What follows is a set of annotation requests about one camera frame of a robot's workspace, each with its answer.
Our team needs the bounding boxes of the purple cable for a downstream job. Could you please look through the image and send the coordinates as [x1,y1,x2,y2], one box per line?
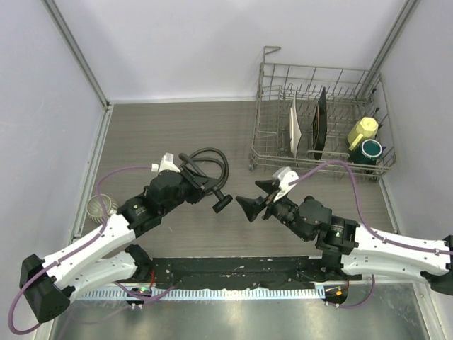
[8,165,178,334]
[289,159,453,308]

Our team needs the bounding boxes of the black T-shaped fitting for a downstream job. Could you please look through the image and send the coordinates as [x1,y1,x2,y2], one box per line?
[212,188,233,213]

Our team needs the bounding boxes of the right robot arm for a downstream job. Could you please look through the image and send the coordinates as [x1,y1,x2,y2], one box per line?
[236,180,452,295]

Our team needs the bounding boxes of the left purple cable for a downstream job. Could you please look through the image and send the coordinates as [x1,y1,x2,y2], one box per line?
[8,165,178,334]

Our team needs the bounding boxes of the grey wire dish rack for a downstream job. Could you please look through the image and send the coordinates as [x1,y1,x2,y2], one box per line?
[249,46,396,181]

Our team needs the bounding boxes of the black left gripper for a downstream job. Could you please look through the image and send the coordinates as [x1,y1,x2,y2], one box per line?
[161,165,219,215]

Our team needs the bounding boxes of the white plate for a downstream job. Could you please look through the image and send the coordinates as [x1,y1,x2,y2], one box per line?
[289,97,302,157]

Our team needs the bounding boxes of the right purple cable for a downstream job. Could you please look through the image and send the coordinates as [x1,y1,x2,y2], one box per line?
[289,159,453,308]

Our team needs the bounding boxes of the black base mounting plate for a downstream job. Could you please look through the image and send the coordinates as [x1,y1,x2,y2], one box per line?
[151,256,362,290]

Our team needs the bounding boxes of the black flexible hose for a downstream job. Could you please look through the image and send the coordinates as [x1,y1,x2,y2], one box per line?
[178,147,229,194]

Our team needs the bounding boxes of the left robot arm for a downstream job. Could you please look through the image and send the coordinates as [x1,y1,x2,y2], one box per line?
[19,165,224,324]

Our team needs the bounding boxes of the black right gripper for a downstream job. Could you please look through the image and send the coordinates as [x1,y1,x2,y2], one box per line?
[235,179,309,241]

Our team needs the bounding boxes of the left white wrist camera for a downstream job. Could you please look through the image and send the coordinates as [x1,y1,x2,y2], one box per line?
[151,153,180,174]

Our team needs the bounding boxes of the white slotted cable duct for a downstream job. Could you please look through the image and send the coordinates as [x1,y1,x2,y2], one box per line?
[79,285,325,302]

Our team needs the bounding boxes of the yellow mug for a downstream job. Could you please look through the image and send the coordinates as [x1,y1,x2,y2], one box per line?
[347,117,379,151]

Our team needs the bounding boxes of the dark green mug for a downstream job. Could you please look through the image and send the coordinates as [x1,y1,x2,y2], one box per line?
[350,139,384,164]

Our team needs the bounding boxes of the ribbed grey cup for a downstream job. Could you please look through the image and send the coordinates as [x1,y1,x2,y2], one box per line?
[86,193,118,225]

